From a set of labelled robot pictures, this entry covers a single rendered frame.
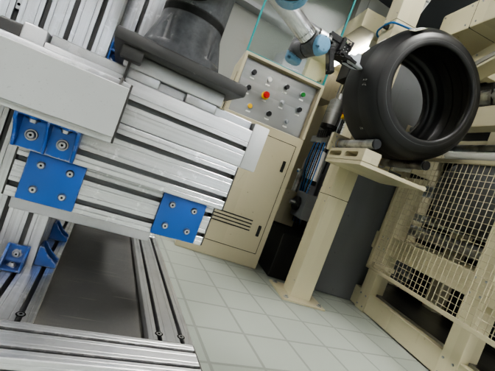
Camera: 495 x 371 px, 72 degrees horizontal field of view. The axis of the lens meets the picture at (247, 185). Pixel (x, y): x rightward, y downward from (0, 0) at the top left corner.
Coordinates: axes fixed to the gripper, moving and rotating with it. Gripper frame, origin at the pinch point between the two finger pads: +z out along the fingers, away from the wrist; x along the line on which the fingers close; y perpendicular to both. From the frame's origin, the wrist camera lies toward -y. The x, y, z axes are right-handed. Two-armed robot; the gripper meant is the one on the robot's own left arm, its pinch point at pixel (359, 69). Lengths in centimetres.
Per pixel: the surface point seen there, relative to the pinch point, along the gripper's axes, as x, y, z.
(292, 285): 29, -111, 34
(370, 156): -9.0, -33.8, 20.0
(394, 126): -12.7, -18.5, 21.7
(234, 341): -35, -121, -10
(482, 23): -3, 49, 45
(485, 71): 4, 36, 64
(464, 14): 11, 58, 43
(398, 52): -12.4, 9.5, 7.9
